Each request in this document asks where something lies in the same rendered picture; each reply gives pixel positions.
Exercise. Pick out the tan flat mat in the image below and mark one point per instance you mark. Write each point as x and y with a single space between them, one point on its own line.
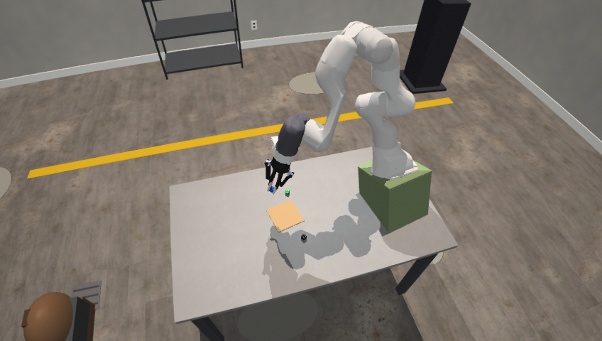
285 215

